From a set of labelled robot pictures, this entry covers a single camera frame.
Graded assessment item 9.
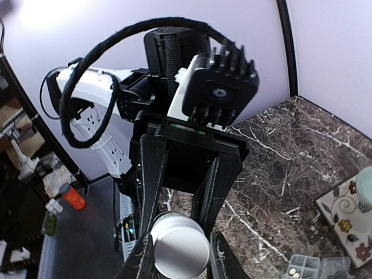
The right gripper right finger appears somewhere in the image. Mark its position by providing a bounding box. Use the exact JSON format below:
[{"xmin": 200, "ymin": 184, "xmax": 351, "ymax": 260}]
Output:
[{"xmin": 209, "ymin": 232, "xmax": 250, "ymax": 279}]

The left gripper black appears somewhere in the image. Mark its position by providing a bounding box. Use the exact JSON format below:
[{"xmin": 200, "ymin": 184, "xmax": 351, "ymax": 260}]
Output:
[{"xmin": 130, "ymin": 112, "xmax": 249, "ymax": 236}]

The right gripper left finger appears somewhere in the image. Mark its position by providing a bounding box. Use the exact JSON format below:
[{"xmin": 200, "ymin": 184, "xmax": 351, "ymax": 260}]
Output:
[{"xmin": 115, "ymin": 234, "xmax": 156, "ymax": 279}]

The small white pill bottle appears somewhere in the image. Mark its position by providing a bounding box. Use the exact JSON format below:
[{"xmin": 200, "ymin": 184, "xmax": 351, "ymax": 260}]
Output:
[{"xmin": 151, "ymin": 212, "xmax": 210, "ymax": 278}]

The clear plastic pill organizer box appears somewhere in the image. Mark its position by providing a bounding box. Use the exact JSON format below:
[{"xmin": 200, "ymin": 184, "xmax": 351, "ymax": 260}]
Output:
[{"xmin": 283, "ymin": 254, "xmax": 354, "ymax": 279}]

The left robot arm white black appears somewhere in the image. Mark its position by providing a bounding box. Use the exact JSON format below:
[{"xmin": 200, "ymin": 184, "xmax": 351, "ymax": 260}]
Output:
[{"xmin": 46, "ymin": 17, "xmax": 259, "ymax": 235}]

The orange bottle beyond table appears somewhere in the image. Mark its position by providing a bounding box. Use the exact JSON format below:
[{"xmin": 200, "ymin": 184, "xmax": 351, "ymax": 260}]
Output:
[{"xmin": 59, "ymin": 184, "xmax": 86, "ymax": 210}]

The square floral ceramic plate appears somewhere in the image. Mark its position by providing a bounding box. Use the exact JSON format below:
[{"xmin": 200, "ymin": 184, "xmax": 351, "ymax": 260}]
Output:
[{"xmin": 315, "ymin": 176, "xmax": 371, "ymax": 268}]

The green ceramic bowl on plate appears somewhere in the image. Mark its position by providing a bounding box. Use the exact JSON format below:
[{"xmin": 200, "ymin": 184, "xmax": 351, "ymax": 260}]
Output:
[{"xmin": 356, "ymin": 166, "xmax": 372, "ymax": 210}]

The white slotted cable duct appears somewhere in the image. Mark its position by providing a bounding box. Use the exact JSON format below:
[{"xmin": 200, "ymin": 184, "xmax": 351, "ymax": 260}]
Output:
[{"xmin": 120, "ymin": 194, "xmax": 137, "ymax": 261}]

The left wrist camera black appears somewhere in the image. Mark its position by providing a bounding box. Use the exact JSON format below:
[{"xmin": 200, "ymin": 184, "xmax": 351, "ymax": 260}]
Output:
[{"xmin": 181, "ymin": 40, "xmax": 259, "ymax": 128}]

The left black frame post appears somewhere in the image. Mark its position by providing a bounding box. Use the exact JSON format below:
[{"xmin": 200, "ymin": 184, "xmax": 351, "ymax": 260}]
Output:
[{"xmin": 276, "ymin": 0, "xmax": 299, "ymax": 97}]

